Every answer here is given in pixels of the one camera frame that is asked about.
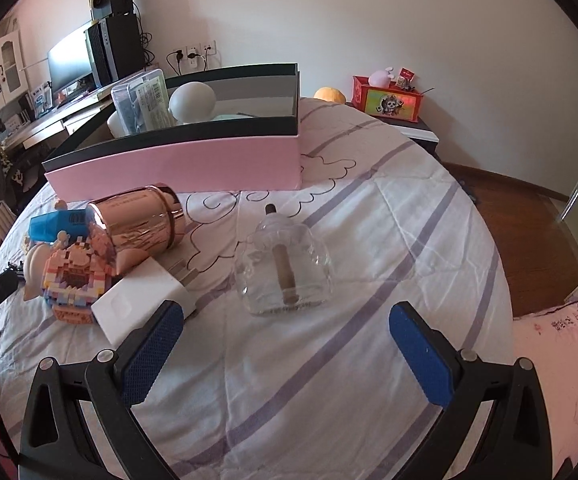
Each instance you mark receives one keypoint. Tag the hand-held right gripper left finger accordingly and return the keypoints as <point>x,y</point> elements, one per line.
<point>151,355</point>

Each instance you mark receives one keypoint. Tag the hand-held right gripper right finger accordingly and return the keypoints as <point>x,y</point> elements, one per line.
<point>419,355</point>

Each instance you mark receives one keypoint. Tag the black hair clip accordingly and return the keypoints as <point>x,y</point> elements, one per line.
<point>14,267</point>

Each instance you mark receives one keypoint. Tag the white pink block piece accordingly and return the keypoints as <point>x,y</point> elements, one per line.
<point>36,272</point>

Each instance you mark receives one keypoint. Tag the pink block figure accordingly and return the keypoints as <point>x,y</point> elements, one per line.
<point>79,285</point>

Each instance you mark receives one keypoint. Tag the blue tube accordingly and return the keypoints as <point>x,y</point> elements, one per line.
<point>54,225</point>

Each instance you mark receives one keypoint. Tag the rose gold jar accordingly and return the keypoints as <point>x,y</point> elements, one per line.
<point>139,225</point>

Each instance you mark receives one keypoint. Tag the clear glass bottle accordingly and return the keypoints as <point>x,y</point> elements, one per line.
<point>284,265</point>

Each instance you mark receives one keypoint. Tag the pink cardboard box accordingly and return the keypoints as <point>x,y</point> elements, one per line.
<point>179,165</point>

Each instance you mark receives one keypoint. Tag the clear plastic storage box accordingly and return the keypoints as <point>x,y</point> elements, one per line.
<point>144,100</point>

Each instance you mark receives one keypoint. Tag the white head figure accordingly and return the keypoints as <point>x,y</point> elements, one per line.
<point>191,102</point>

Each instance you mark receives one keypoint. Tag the white striped quilt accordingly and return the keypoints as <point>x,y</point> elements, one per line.
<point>369,260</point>

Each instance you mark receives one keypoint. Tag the pink blanket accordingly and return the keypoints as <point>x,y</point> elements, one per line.
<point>569,385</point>

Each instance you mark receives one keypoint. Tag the white desk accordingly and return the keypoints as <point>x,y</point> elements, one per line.
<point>54,120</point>

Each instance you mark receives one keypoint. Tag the books on desk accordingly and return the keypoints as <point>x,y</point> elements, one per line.
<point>40,100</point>

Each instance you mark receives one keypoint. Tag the black computer monitor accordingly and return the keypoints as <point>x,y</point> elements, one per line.
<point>71,62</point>

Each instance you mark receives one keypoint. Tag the red printed crate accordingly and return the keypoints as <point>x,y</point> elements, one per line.
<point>389,102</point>

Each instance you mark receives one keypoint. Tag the black computer tower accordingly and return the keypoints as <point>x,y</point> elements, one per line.
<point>119,47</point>

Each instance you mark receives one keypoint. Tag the orange octopus plush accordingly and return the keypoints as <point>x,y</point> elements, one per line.
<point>330,95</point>

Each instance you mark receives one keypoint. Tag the red card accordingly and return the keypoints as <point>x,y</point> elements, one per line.
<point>407,77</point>

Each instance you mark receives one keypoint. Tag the pink plush toy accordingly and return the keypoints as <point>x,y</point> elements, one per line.
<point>381,76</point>

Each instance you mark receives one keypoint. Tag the black speaker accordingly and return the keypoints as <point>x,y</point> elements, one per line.
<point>111,0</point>

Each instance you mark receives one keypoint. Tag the wall power sockets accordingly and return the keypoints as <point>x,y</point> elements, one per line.
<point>194,55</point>

